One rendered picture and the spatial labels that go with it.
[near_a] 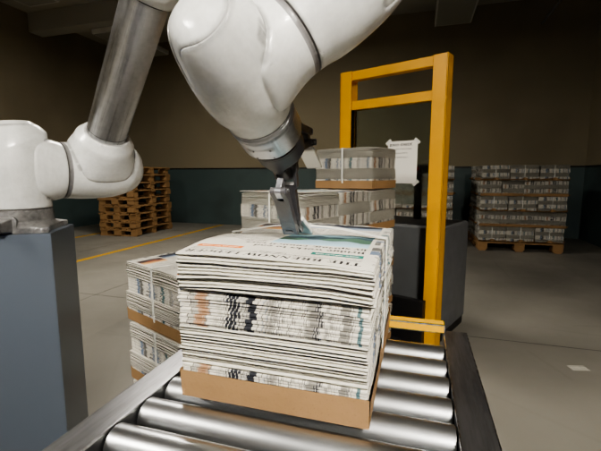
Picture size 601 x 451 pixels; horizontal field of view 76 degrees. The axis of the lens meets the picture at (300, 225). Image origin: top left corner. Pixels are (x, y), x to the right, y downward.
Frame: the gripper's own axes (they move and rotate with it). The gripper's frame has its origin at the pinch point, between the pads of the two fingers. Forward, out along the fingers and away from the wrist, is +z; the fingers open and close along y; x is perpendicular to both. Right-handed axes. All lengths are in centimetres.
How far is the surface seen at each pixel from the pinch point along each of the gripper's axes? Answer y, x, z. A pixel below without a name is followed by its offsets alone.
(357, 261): 16.2, 12.6, -14.8
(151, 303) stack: 18, -67, 51
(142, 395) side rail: 37.7, -19.9, -7.3
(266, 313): 23.8, 0.4, -12.7
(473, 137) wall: -411, 110, 616
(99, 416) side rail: 40.5, -22.2, -12.7
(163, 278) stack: 10, -59, 43
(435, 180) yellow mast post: -85, 28, 159
